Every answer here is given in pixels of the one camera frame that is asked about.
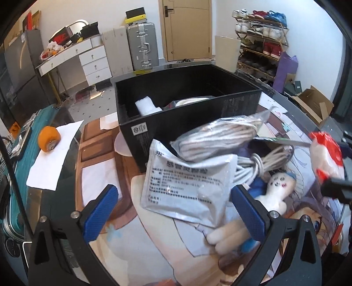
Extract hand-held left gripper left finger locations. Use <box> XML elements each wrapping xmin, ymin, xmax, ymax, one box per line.
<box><xmin>27</xmin><ymin>184</ymin><xmax>121</xmax><ymax>286</ymax></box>

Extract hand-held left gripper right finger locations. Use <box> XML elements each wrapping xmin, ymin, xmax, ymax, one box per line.
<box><xmin>231</xmin><ymin>185</ymin><xmax>323</xmax><ymax>286</ymax></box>

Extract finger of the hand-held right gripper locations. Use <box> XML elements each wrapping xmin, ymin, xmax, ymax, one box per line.
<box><xmin>321</xmin><ymin>177</ymin><xmax>352</xmax><ymax>204</ymax></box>
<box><xmin>339</xmin><ymin>131</ymin><xmax>352</xmax><ymax>158</ymax></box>

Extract red and white packet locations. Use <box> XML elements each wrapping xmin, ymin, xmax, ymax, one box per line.
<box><xmin>309</xmin><ymin>131</ymin><xmax>344</xmax><ymax>182</ymax></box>

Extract white plush doll blue hair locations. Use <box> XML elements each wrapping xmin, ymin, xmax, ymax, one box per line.
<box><xmin>206</xmin><ymin>170</ymin><xmax>297</xmax><ymax>253</ymax></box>

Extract white cable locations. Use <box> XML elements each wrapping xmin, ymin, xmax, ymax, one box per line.
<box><xmin>234</xmin><ymin>144</ymin><xmax>296</xmax><ymax>190</ymax></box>

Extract silver foil packet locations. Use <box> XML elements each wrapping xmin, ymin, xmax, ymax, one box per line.
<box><xmin>140</xmin><ymin>139</ymin><xmax>238</xmax><ymax>229</ymax></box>

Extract white socks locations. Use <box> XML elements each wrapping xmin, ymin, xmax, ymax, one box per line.
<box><xmin>170</xmin><ymin>110</ymin><xmax>271</xmax><ymax>163</ymax></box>

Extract black storage box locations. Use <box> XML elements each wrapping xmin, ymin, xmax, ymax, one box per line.
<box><xmin>114</xmin><ymin>64</ymin><xmax>263</xmax><ymax>174</ymax></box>

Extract printed table mat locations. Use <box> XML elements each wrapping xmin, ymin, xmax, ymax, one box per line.
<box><xmin>75</xmin><ymin>93</ymin><xmax>347</xmax><ymax>286</ymax></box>

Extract open cardboard box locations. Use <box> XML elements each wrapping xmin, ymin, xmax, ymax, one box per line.
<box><xmin>291</xmin><ymin>85</ymin><xmax>334</xmax><ymax>127</ymax></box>

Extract dark green box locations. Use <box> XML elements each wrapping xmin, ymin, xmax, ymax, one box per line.
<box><xmin>283</xmin><ymin>80</ymin><xmax>304</xmax><ymax>95</ymax></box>

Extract teal suitcase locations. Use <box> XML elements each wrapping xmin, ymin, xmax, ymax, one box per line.
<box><xmin>0</xmin><ymin>106</ymin><xmax>66</xmax><ymax>275</ymax></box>

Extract orange fruit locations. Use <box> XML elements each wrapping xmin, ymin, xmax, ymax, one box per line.
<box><xmin>38</xmin><ymin>126</ymin><xmax>61</xmax><ymax>152</ymax></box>

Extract small white paper sheet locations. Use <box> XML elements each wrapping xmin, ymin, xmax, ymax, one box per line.
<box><xmin>99</xmin><ymin>111</ymin><xmax>120</xmax><ymax>130</ymax></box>

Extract purple bag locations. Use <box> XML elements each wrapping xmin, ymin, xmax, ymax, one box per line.
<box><xmin>273</xmin><ymin>52</ymin><xmax>299</xmax><ymax>92</ymax></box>

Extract white rolled cloth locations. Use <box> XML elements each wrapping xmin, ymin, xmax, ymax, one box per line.
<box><xmin>135</xmin><ymin>95</ymin><xmax>163</xmax><ymax>116</ymax></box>

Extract black and white patterned rug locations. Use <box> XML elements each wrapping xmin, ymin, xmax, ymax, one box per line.
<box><xmin>74</xmin><ymin>84</ymin><xmax>114</xmax><ymax>101</ymax></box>

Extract gold shoe rack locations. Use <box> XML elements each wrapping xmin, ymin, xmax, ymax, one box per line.
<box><xmin>232</xmin><ymin>9</ymin><xmax>289</xmax><ymax>83</ymax></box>

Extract rows of racked shoes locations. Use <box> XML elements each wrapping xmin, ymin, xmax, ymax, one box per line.
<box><xmin>232</xmin><ymin>9</ymin><xmax>288</xmax><ymax>81</ymax></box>

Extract white round item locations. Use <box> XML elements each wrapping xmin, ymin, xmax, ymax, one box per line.
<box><xmin>174</xmin><ymin>97</ymin><xmax>213</xmax><ymax>108</ymax></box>

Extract white desk with drawers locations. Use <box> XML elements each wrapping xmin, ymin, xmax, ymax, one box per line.
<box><xmin>37</xmin><ymin>36</ymin><xmax>113</xmax><ymax>86</ymax></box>

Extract cream cylindrical bin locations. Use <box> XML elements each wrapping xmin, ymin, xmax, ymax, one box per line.
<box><xmin>214</xmin><ymin>35</ymin><xmax>242</xmax><ymax>73</ymax></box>

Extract beige suitcase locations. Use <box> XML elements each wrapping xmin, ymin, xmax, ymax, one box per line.
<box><xmin>103</xmin><ymin>26</ymin><xmax>135</xmax><ymax>77</ymax></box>

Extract dark grey fridge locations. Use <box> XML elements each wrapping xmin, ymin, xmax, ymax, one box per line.
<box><xmin>0</xmin><ymin>29</ymin><xmax>57</xmax><ymax>124</ymax></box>

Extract pile of loose shoes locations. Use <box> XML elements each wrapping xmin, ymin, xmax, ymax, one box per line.
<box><xmin>168</xmin><ymin>57</ymin><xmax>215</xmax><ymax>65</ymax></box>

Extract plastic bag with fruit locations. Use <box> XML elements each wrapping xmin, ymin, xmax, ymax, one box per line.
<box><xmin>41</xmin><ymin>41</ymin><xmax>65</xmax><ymax>59</ymax></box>

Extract silver suitcase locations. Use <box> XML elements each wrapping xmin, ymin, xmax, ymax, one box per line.
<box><xmin>126</xmin><ymin>22</ymin><xmax>160</xmax><ymax>71</ymax></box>

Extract red and black shoe box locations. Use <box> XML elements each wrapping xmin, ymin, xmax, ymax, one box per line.
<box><xmin>51</xmin><ymin>26</ymin><xmax>73</xmax><ymax>43</ymax></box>

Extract black desk organizer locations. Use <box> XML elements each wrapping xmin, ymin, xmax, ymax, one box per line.
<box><xmin>80</xmin><ymin>23</ymin><xmax>99</xmax><ymax>37</ymax></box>

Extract arched mirror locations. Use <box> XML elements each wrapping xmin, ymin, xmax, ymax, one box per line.
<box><xmin>66</xmin><ymin>19</ymin><xmax>88</xmax><ymax>36</ymax></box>

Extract yellow shoe box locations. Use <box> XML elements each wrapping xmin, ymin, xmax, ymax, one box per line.
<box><xmin>124</xmin><ymin>15</ymin><xmax>147</xmax><ymax>25</ymax></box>

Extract beige wooden door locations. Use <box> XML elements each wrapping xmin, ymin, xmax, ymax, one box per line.
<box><xmin>158</xmin><ymin>0</ymin><xmax>213</xmax><ymax>61</ymax></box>

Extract cardboard with red print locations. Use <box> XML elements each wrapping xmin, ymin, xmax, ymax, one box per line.
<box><xmin>8</xmin><ymin>10</ymin><xmax>42</xmax><ymax>47</ymax></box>

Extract black cable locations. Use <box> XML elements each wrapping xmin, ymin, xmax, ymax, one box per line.
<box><xmin>0</xmin><ymin>135</ymin><xmax>37</xmax><ymax>230</ymax></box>

